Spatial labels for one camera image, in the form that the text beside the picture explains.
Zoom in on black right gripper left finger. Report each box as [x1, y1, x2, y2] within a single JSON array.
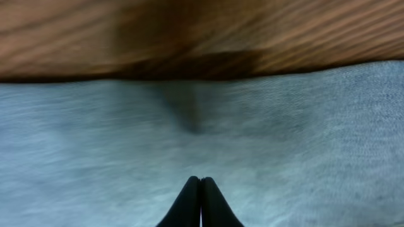
[[157, 176, 201, 227]]

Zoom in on light blue denim jeans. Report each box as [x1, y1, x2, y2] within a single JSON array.
[[1, 61, 403, 226]]

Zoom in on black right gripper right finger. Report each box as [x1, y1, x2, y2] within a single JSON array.
[[201, 177, 244, 227]]

